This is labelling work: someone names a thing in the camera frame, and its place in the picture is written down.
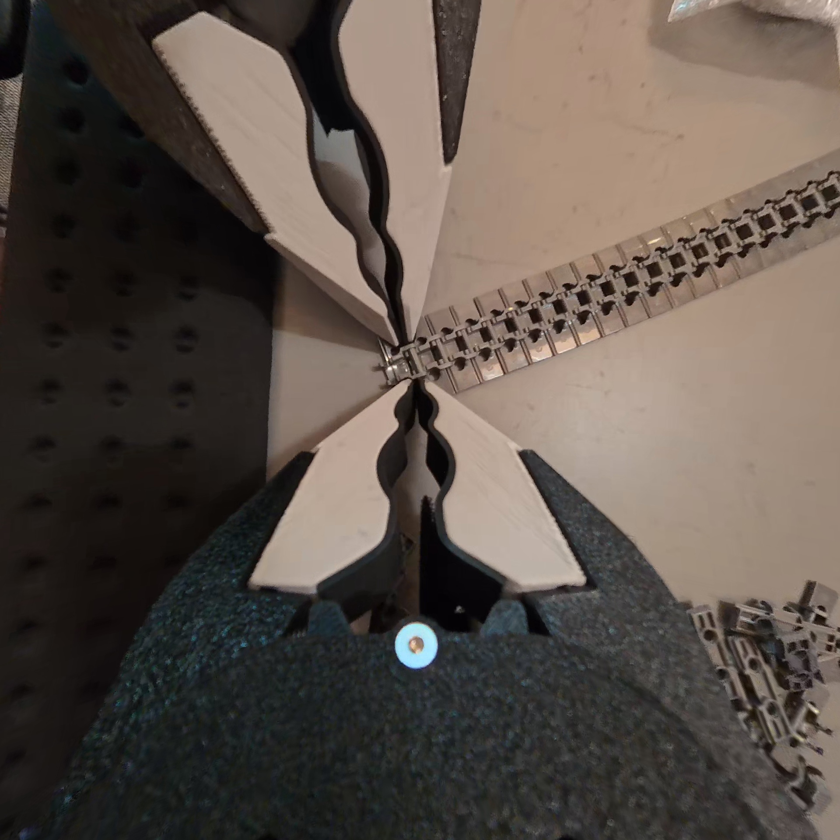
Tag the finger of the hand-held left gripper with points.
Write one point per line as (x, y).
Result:
(407, 131)
(262, 144)

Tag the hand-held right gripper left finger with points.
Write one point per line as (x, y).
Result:
(328, 525)

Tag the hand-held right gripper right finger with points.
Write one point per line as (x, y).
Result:
(512, 525)

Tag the pile of grey track links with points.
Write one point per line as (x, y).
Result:
(774, 669)

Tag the grey desk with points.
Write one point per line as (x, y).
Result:
(656, 459)

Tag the black perforated chair armrest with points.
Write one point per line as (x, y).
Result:
(98, 394)

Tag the crumpled clear plastic bag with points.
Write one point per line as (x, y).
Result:
(754, 33)

